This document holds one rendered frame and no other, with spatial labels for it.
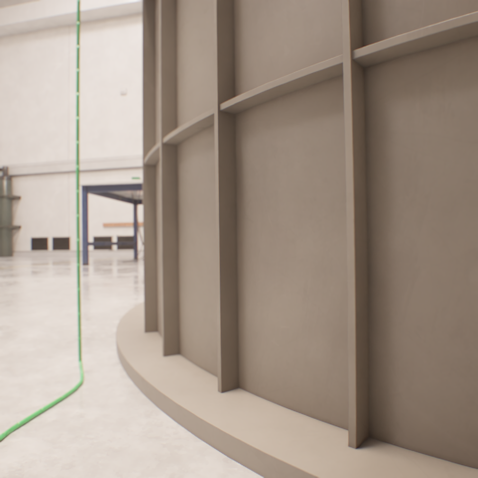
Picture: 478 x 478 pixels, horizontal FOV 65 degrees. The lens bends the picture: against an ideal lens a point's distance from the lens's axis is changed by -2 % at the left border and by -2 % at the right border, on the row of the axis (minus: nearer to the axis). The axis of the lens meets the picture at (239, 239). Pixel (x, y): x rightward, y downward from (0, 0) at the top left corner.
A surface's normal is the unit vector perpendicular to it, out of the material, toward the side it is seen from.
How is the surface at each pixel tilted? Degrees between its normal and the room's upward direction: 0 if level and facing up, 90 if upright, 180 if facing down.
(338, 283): 90
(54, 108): 90
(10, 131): 90
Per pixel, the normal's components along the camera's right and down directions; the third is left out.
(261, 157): -0.75, 0.00
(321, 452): -0.01, -1.00
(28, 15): -0.21, 0.00
